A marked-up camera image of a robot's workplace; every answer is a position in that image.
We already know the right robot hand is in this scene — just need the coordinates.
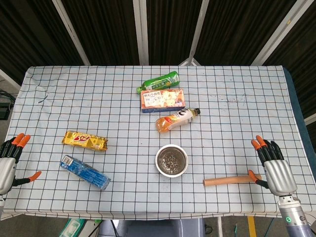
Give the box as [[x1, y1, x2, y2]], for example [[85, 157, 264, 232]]
[[248, 135, 298, 197]]

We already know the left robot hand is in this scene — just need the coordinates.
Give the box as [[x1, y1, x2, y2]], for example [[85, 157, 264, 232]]
[[0, 133, 42, 196]]

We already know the wooden stick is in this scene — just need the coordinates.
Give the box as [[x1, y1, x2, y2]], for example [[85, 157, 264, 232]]
[[202, 174, 262, 187]]

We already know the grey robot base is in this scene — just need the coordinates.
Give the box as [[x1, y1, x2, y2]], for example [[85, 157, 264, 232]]
[[98, 218, 205, 237]]

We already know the metal bowl with seeds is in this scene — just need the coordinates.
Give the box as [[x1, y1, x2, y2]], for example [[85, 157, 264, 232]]
[[155, 144, 189, 178]]

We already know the black electronics box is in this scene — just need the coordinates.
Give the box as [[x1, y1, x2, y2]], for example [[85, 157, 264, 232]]
[[0, 91, 15, 120]]

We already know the blue table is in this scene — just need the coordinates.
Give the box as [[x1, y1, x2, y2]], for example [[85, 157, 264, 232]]
[[282, 68, 316, 173]]

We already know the blue biscuit pack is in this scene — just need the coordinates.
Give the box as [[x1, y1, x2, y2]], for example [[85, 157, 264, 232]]
[[59, 155, 111, 191]]

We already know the white checkered tablecloth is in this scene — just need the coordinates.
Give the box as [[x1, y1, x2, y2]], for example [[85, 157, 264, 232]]
[[0, 65, 313, 221]]

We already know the gold snack pack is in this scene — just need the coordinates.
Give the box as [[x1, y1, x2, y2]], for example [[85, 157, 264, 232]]
[[61, 130, 109, 152]]

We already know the green and white package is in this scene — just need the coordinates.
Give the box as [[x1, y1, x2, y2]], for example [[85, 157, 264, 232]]
[[59, 218, 86, 237]]

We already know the orange juice bottle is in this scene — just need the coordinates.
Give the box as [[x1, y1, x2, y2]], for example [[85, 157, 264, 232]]
[[155, 108, 201, 133]]

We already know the orange snack box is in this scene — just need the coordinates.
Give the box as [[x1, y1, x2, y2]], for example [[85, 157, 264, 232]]
[[140, 88, 187, 114]]

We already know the green plastic bottle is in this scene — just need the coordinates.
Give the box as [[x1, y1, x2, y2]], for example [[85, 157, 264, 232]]
[[137, 71, 180, 94]]

